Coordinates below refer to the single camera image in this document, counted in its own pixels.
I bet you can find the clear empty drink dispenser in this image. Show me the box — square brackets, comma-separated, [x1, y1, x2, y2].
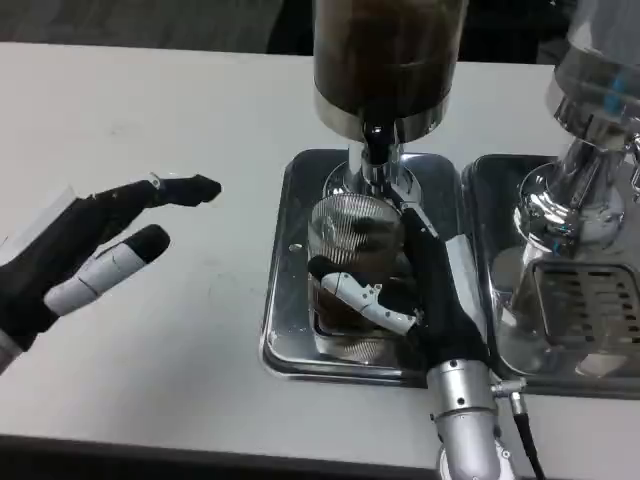
[514, 0, 640, 261]

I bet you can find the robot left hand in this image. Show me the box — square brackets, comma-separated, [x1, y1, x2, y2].
[0, 172, 223, 354]

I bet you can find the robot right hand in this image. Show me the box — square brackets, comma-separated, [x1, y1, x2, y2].
[307, 185, 495, 374]

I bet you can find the dark drink dispenser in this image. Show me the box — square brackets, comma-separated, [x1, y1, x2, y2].
[312, 0, 470, 201]

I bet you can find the clear ribbed glass cup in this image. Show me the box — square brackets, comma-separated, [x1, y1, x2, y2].
[305, 193, 417, 362]

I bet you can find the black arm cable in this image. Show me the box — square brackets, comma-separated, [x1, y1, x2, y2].
[492, 378, 547, 480]

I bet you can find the steel drip tray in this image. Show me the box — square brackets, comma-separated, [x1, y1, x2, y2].
[259, 147, 475, 389]
[460, 153, 640, 397]

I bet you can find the black dispenser tap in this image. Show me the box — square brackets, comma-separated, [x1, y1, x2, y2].
[362, 119, 397, 167]

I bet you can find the steel drip grid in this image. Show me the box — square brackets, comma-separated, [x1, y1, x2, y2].
[532, 259, 640, 347]

